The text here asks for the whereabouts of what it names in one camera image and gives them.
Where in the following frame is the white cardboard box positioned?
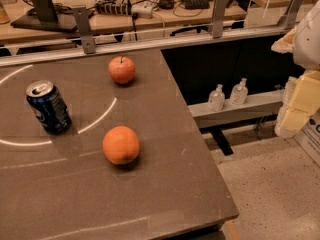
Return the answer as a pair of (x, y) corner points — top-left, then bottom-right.
(294, 111), (320, 167)

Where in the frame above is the clear sanitizer bottle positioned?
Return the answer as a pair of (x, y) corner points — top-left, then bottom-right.
(230, 78), (248, 105)
(208, 84), (225, 112)

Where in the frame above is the black keyboard device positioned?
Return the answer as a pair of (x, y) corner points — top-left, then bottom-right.
(183, 0), (210, 10)

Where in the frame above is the orange fruit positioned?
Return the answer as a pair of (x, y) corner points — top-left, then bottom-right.
(102, 126), (140, 165)

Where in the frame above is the blue pepsi can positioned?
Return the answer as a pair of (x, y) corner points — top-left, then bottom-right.
(26, 80), (72, 135)

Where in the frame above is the metal bracket middle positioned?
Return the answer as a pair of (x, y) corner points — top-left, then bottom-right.
(211, 0), (228, 38)

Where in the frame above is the clear sanitizer bottle left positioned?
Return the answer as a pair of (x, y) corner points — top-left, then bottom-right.
(208, 84), (225, 112)

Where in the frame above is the grey low shelf beam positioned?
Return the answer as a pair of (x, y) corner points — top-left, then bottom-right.
(189, 90), (283, 128)

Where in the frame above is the clear sanitizer bottle right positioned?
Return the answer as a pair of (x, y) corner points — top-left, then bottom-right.
(230, 78), (248, 105)

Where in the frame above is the metal bracket right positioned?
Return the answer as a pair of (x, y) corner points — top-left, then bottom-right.
(277, 0), (303, 29)

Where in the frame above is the grey power strip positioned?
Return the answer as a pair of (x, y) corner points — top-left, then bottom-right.
(95, 1), (131, 16)

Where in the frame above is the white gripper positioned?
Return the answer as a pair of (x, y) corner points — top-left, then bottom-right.
(271, 0), (320, 139)

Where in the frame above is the metal bracket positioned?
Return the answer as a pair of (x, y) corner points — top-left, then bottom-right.
(277, 0), (303, 29)
(72, 5), (96, 54)
(211, 0), (228, 38)

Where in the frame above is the red apple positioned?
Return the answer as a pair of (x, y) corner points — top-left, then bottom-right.
(108, 56), (136, 84)

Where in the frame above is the white power adapter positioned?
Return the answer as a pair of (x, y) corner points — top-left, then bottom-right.
(131, 5), (153, 19)

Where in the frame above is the black monitor stand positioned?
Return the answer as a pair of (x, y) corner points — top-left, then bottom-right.
(9, 0), (96, 33)

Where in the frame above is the metal bracket left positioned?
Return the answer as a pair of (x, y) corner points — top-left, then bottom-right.
(72, 5), (96, 54)

